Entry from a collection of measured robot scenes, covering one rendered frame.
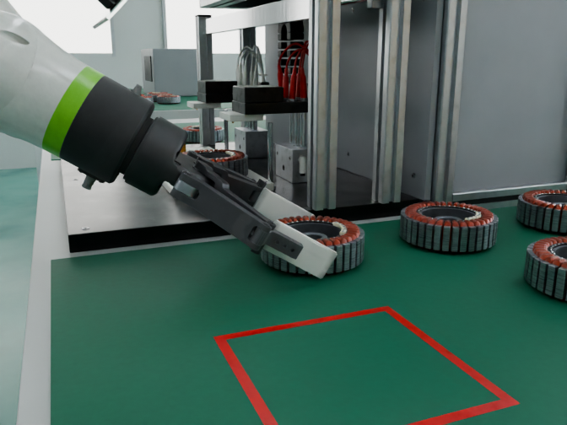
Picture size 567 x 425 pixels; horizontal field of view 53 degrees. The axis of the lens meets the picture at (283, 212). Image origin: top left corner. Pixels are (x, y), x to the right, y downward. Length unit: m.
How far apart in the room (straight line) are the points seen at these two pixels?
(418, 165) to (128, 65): 4.92
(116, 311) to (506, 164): 0.61
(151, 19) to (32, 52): 5.10
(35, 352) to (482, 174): 0.64
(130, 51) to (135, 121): 5.07
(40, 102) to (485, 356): 0.43
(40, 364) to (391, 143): 0.52
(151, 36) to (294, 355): 5.30
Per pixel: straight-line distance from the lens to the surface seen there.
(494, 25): 0.87
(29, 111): 0.56
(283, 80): 0.93
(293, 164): 0.91
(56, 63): 0.57
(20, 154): 5.66
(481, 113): 0.86
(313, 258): 0.55
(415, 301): 0.54
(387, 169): 0.79
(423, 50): 0.82
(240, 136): 1.16
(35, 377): 0.45
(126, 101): 0.57
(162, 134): 0.56
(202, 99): 1.13
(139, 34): 5.64
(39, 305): 0.57
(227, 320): 0.49
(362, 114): 0.97
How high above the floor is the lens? 0.96
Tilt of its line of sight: 15 degrees down
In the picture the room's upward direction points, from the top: straight up
